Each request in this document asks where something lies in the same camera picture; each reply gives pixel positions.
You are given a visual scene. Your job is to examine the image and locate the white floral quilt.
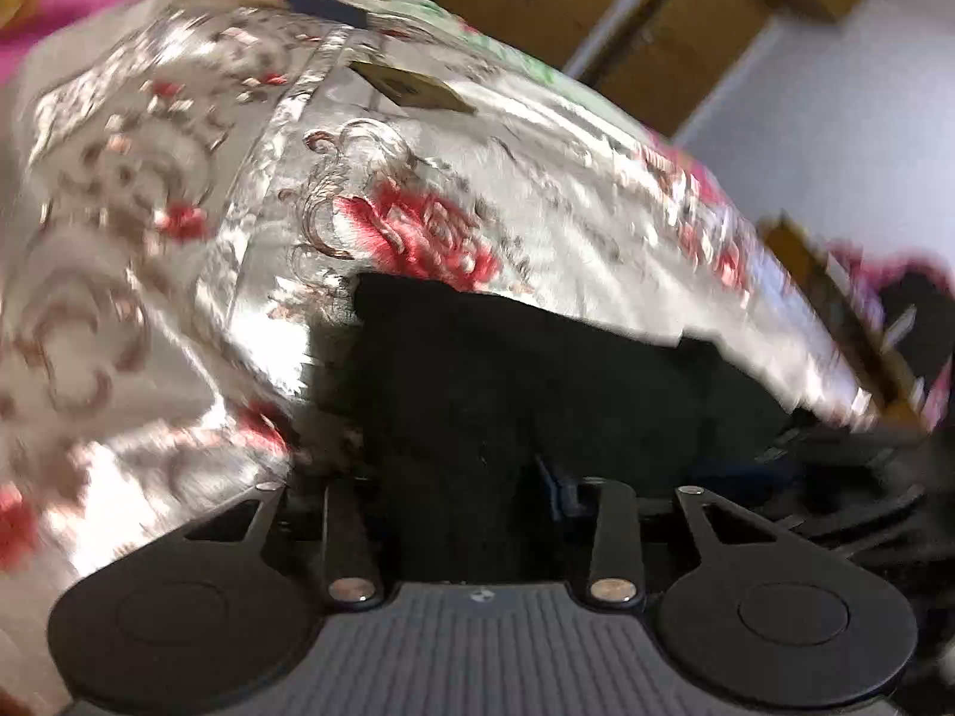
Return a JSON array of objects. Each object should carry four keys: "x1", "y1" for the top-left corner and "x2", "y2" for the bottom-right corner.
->
[{"x1": 0, "y1": 0, "x2": 882, "y2": 613}]

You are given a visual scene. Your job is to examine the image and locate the black pants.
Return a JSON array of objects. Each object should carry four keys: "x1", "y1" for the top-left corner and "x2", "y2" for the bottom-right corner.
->
[{"x1": 309, "y1": 272, "x2": 803, "y2": 587}]

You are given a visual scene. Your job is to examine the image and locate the wooden side table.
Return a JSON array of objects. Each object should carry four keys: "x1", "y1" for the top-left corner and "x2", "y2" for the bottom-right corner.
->
[{"x1": 757, "y1": 212, "x2": 941, "y2": 430}]

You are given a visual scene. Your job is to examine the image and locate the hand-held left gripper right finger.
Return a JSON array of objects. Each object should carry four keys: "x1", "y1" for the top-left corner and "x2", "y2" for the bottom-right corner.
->
[{"x1": 537, "y1": 462, "x2": 796, "y2": 610}]

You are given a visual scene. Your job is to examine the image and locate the brown flat object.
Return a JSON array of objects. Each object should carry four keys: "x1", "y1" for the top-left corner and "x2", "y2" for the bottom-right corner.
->
[{"x1": 350, "y1": 60, "x2": 479, "y2": 116}]

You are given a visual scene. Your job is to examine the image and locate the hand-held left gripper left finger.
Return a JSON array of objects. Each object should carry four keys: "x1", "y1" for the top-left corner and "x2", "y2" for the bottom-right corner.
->
[{"x1": 183, "y1": 479, "x2": 385, "y2": 609}]

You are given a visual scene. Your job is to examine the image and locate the dark blue flat object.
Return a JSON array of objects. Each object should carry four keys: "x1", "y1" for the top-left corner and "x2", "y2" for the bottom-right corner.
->
[{"x1": 282, "y1": 0, "x2": 372, "y2": 32}]

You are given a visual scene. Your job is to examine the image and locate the wooden door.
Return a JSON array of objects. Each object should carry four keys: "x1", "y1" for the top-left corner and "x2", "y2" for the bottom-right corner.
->
[{"x1": 578, "y1": 0, "x2": 781, "y2": 139}]

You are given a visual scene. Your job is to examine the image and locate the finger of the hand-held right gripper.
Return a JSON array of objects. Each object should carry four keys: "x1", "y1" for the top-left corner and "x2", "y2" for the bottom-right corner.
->
[{"x1": 686, "y1": 455, "x2": 796, "y2": 493}]

